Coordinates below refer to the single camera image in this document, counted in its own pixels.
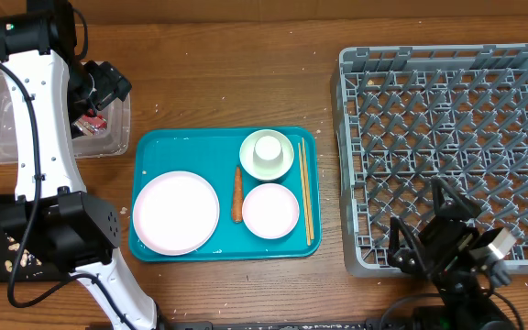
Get red snack wrapper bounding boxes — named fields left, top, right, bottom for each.
left=74, top=115, right=108, bottom=137

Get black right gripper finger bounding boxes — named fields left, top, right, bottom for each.
left=387, top=216, right=429, bottom=275
left=431, top=176, right=482, bottom=220

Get pale green bowl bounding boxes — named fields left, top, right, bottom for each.
left=239, top=129, right=294, bottom=182

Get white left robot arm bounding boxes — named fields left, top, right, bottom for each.
left=0, top=1, right=168, bottom=329

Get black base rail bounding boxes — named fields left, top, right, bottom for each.
left=84, top=315, right=416, bottom=330

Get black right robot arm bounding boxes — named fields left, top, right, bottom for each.
left=378, top=177, right=524, bottom=329

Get teal plastic tray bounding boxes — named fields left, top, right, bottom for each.
left=128, top=126, right=323, bottom=262

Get orange carrot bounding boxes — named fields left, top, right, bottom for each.
left=231, top=166, right=244, bottom=223

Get clear plastic bin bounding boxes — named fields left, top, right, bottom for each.
left=0, top=71, right=131, bottom=164

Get left wooden chopstick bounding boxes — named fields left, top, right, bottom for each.
left=298, top=143, right=311, bottom=246

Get brown cardboard backdrop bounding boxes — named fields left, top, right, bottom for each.
left=0, top=0, right=528, bottom=28

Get white upside-down cup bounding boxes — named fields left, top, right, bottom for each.
left=254, top=136, right=282, bottom=162

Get grey plastic dish rack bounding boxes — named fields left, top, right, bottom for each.
left=331, top=43, right=528, bottom=277

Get rice and peanut scraps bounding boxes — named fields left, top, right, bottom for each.
left=0, top=221, right=43, bottom=279

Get large pink plate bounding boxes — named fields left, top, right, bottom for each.
left=132, top=170, right=220, bottom=256

